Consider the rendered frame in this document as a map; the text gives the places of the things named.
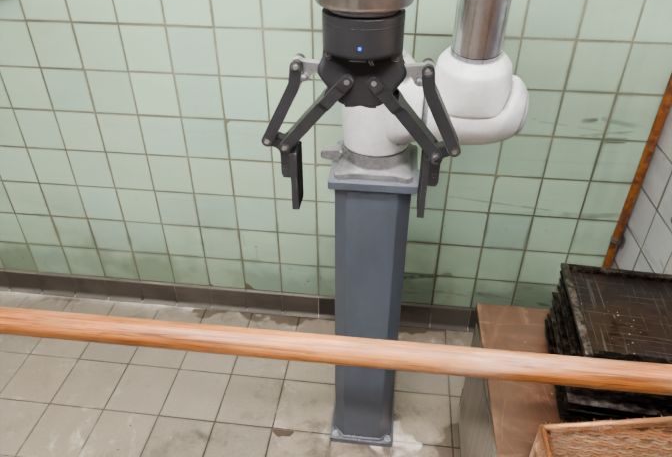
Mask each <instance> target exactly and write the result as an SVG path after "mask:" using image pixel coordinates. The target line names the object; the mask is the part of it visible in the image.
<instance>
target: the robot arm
mask: <svg viewBox="0 0 672 457"><path fill-rule="evenodd" d="M413 1H414V0H315V2H316V3H317V4H318V5H320V6H321V7H324V8H323V9H322V47H323V53H322V58H321V60H314V59H308V58H306V57H305V56H304V55H303V54H301V53H298V54H296V55H295V56H294V58H293V59H292V61H291V63H290V65H289V78H288V84H287V86H286V89H285V91H284V93H283V95H282V97H281V99H280V101H279V103H278V106H277V108H276V110H275V112H274V114H273V116H272V118H271V120H270V123H269V125H268V127H267V129H266V131H265V133H264V135H263V137H262V140H261V142H262V144H263V145H264V146H266V147H269V146H273V147H275V148H277V149H278V150H279V151H280V157H281V173H282V175H283V177H287V178H291V191H292V209H297V210H298V209H299V208H300V205H301V202H302V199H303V196H304V192H303V166H302V142H301V141H299V140H300V139H301V138H302V137H303V136H304V135H305V134H306V133H307V132H308V131H309V130H310V129H311V128H312V126H313V125H314V124H315V123H316V122H317V121H318V120H319V119H320V118H321V117H322V116H323V115H324V114H325V113H326V112H327V111H328V110H330V108H331V107H332V106H333V105H334V104H335V103H336V102H337V101H338V102H339V103H341V104H342V128H343V140H342V141H341V144H339V145H330V146H323V147H321V150H322V151H321V158H324V159H328V160H332V161H337V162H339V163H338V166H337V167H336V169H335V170H334V178H335V179H338V180H346V179H359V180H376V181H392V182H399V183H403V184H409V183H412V182H413V173H412V172H411V168H410V167H411V152H412V151H413V144H412V142H417V143H418V145H419V146H420V147H421V148H422V152H421V163H420V173H419V183H418V194H417V218H424V210H425V201H426V192H427V186H436V185H437V184H438V180H439V171H440V163H441V162H442V159H443V158H445V157H448V156H452V157H457V156H459V155H460V153H461V150H460V145H486V144H492V143H497V142H500V141H504V140H507V139H509V138H512V137H513V136H514V135H515V134H517V133H518V132H520V131H521V129H522V128H523V126H524V123H525V121H526V117H527V114H528V108H529V94H528V92H527V88H526V86H525V84H524V83H523V81H522V80H521V79H520V78H519V77H518V76H515V75H512V63H511V61H510V59H509V57H508V56H507V54H506V53H505V52H504V50H503V49H502V47H503V41H504V36H505V31H506V26H507V21H508V16H509V11H510V6H511V1H512V0H457V6H456V14H455V22H454V30H453V37H452V45H451V46H450V47H449V48H447V49H446V50H445V51H444V52H443V53H442V54H441V55H440V56H439V58H438V62H437V65H436V67H435V65H434V61H433V60H432V59H431V58H426V59H424V60H423V61H422V63H415V60H414V59H413V58H412V56H411V55H410V54H408V53H407V52H406V51H404V50H403V43H404V28H405V14H406V10H405V9H404V8H406V7H408V6H410V5H411V4H412V3H413ZM314 73H318V75H319V77H320V78H321V79H322V81H323V82H324V83H325V85H326V86H327V87H326V88H325V89H324V91H323V92H322V93H321V95H320V96H319V97H318V98H317V99H316V100H315V101H314V103H313V104H312V105H311V106H310V107H309V108H308V109H307V110H306V111H305V112H304V114H303V115H302V116H301V117H300V118H299V119H298V120H297V121H296V122H295V124H294V125H293V126H292V127H291V128H290V129H289V130H288V131H287V132H285V134H284V133H282V132H279V130H280V127H281V125H282V123H283V121H284V119H285V117H286V115H287V113H288V111H289V109H290V107H291V105H292V103H293V101H294V99H295V97H296V95H297V93H298V91H299V88H300V86H301V84H302V82H306V81H308V80H309V79H310V77H311V75H312V74H314Z"/></svg>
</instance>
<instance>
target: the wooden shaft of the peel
mask: <svg viewBox="0 0 672 457"><path fill-rule="evenodd" d="M0 334H6V335H17V336H28V337H39V338H50V339H61V340H72V341H82V342H93V343H104V344H115V345H126V346H137V347H148V348H159V349H170V350H180V351H191V352H202V353H213V354H224V355H235V356H246V357H257V358H268V359H278V360H289V361H300V362H311V363H322V364H333V365H344V366H355V367H366V368H376V369H387V370H398V371H409V372H420V373H431V374H442V375H453V376H464V377H474V378H485V379H496V380H507V381H518V382H529V383H540V384H551V385H562V386H572V387H583V388H594V389H605V390H616V391H627V392H638V393H649V394H660V395H670V396H672V365H671V364H660V363H648V362H637V361H625V360H613V359H602V358H590V357H579V356H567V355H555V354H544V353H532V352H521V351H509V350H497V349H486V348H474V347H463V346H451V345H439V344H428V343H416V342H405V341H393V340H381V339H370V338H358V337H347V336H335V335H323V334H312V333H300V332H289V331H277V330H265V329H254V328H242V327H231V326H219V325H207V324H196V323H184V322H173V321H161V320H149V319H138V318H126V317H115V316H103V315H91V314H80V313H68V312H57V311H45V310H33V309H22V308H10V307H0Z"/></svg>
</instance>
